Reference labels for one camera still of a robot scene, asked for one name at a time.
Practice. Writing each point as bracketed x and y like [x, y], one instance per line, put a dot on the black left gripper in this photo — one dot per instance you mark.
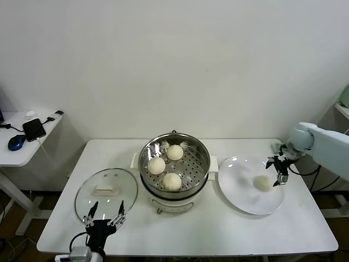
[100, 230]

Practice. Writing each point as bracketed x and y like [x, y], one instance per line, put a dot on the white electric cooker base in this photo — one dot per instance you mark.
[171, 203]

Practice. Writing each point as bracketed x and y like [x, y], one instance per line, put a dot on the black smartphone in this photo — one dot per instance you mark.
[34, 129]

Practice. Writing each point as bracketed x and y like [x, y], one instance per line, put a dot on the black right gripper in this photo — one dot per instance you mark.
[282, 165]

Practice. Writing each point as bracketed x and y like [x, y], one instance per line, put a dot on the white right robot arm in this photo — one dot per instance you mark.
[327, 144]

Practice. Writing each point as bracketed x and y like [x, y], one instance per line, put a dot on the black silver usb adapter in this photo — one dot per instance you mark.
[56, 114]

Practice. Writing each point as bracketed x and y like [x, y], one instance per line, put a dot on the white steamed baozi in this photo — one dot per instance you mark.
[174, 152]
[156, 166]
[171, 181]
[262, 183]

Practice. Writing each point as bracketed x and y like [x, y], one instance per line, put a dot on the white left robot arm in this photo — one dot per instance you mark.
[98, 256]

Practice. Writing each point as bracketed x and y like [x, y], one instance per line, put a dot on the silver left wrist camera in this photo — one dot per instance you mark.
[80, 253]

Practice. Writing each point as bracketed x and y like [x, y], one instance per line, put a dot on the pale green appliance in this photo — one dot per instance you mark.
[345, 96]

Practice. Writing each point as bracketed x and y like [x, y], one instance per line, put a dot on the small white case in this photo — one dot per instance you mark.
[30, 113]

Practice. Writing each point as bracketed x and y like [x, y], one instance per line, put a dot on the white round plate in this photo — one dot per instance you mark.
[240, 191]

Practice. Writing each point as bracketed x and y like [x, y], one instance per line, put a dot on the white side table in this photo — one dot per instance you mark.
[19, 157]

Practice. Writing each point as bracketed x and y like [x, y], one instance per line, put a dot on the blue computer mouse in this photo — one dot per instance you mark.
[17, 142]

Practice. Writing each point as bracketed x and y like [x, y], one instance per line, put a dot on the white shelf board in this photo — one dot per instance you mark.
[344, 111]

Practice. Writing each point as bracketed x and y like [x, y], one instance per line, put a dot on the perforated stainless steel steamer basket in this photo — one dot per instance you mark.
[201, 155]

